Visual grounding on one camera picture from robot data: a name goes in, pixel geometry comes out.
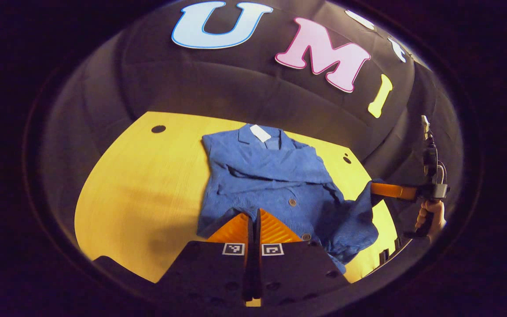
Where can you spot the black backdrop cloth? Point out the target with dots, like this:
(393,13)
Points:
(236,83)

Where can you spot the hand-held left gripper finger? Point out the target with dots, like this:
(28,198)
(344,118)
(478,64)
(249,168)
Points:
(249,233)
(258,233)

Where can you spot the blue button jacket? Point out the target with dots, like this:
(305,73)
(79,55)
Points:
(271,176)

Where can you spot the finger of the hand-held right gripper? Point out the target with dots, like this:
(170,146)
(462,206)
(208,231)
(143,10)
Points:
(394,190)

